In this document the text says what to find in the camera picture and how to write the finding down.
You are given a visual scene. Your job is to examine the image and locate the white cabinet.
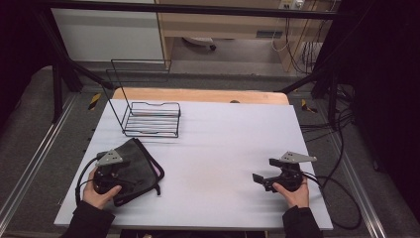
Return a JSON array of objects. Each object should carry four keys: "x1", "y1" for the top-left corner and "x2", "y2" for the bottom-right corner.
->
[{"x1": 51, "y1": 8, "x2": 165, "y2": 62}]

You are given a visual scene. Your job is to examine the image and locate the light wooden desk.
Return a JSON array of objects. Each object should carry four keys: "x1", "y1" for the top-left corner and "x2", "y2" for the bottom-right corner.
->
[{"x1": 155, "y1": 0, "x2": 341, "y2": 72}]

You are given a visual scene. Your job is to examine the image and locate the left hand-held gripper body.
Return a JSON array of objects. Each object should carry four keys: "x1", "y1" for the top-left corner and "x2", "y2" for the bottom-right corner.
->
[{"x1": 92, "y1": 149, "x2": 124, "y2": 195}]

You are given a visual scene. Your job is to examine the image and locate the white table mat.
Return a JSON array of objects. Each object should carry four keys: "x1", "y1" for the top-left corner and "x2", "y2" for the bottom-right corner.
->
[{"x1": 53, "y1": 99, "x2": 334, "y2": 231}]

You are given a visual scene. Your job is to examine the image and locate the person's left hand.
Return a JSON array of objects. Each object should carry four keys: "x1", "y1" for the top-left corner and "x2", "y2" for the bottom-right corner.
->
[{"x1": 82, "y1": 179, "x2": 123, "y2": 210}]

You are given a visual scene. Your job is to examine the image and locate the right hand-held gripper cable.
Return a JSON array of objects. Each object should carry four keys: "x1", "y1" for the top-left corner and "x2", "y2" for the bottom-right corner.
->
[{"x1": 301, "y1": 172, "x2": 363, "y2": 231}]

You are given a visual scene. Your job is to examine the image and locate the black curtain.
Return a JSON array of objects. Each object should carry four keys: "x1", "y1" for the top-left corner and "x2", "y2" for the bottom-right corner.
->
[
  {"x1": 0, "y1": 0, "x2": 53, "y2": 133},
  {"x1": 340, "y1": 0, "x2": 420, "y2": 214}
]

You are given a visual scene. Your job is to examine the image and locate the black metal frame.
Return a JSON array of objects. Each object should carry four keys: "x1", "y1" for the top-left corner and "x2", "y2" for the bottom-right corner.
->
[{"x1": 33, "y1": 0, "x2": 351, "y2": 130}]

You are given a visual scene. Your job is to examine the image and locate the black wire rack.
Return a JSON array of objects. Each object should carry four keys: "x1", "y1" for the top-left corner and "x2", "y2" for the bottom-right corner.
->
[{"x1": 106, "y1": 59, "x2": 182, "y2": 139}]

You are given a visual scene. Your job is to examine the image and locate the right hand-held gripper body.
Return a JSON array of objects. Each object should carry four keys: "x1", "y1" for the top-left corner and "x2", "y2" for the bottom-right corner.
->
[{"x1": 268, "y1": 151, "x2": 318, "y2": 193}]

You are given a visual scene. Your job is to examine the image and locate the bundle of black floor cables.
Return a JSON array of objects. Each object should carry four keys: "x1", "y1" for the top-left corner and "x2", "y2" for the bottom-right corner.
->
[{"x1": 298, "y1": 82, "x2": 357, "y2": 144}]

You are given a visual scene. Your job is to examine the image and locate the dark grey bag pink lining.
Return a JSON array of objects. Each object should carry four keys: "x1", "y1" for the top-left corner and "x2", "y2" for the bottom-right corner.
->
[{"x1": 95, "y1": 137, "x2": 165, "y2": 208}]

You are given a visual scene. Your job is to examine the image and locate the person's right hand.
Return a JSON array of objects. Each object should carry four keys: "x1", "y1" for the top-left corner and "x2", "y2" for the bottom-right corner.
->
[{"x1": 272, "y1": 182, "x2": 310, "y2": 209}]

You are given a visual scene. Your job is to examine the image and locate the office chair base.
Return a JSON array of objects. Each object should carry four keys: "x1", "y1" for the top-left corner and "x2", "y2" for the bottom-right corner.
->
[{"x1": 182, "y1": 36, "x2": 218, "y2": 52}]

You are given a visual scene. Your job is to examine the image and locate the left hand-held gripper cable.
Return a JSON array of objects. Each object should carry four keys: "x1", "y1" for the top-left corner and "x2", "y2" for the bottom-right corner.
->
[{"x1": 74, "y1": 158, "x2": 100, "y2": 206}]

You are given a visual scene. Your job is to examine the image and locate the cables under desk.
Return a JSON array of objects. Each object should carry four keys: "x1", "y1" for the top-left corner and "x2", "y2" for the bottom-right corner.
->
[{"x1": 270, "y1": 16, "x2": 329, "y2": 75}]

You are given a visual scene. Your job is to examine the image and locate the metal floor rail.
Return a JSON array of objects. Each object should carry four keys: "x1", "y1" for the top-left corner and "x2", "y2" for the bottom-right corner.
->
[
  {"x1": 325, "y1": 125, "x2": 388, "y2": 238},
  {"x1": 0, "y1": 93, "x2": 79, "y2": 229}
]

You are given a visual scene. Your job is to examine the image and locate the wooden table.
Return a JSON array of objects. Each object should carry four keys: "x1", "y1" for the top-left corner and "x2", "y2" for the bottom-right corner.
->
[{"x1": 112, "y1": 87, "x2": 290, "y2": 106}]

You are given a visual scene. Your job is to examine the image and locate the white power strip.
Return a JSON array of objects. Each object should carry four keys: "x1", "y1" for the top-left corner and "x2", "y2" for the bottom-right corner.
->
[{"x1": 278, "y1": 0, "x2": 305, "y2": 10}]

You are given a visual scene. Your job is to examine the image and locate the hand-held gripper cable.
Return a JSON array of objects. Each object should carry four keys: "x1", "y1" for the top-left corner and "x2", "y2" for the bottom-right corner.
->
[
  {"x1": 301, "y1": 172, "x2": 363, "y2": 231},
  {"x1": 74, "y1": 158, "x2": 100, "y2": 206}
]

